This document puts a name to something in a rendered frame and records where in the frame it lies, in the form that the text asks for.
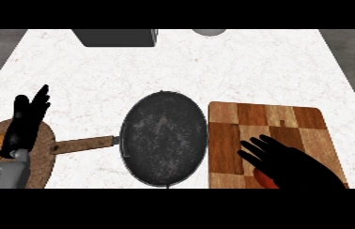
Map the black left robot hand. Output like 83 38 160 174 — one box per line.
0 84 54 160

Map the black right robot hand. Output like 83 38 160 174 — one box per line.
236 134 348 190

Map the red bell pepper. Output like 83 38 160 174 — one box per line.
254 168 280 190

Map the round brown wooden board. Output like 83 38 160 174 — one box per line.
0 117 57 190

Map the checkered wooden cutting board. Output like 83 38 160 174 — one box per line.
208 100 351 190

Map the dark grey box appliance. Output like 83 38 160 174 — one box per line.
72 28 160 48

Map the grey round object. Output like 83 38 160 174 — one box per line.
191 28 228 38

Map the black pan with wooden handle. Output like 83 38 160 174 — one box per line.
49 90 211 189

